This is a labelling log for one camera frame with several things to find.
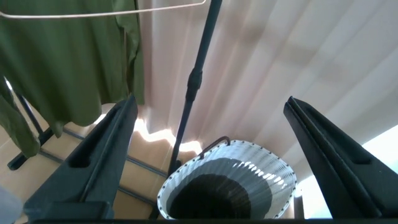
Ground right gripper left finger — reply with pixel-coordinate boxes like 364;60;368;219
24;95;139;220

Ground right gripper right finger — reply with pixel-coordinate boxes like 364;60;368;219
282;95;398;219

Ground green printed shirt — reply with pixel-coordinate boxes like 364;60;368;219
0;0;146;159

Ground pink clothes hanger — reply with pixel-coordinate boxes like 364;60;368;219
0;0;207;20

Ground white laundry basket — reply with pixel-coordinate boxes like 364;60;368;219
156;136;298;220

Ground black clothes rack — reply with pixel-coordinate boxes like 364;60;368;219
6;0;223;220

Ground beige curtain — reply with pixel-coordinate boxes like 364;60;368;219
136;0;398;184

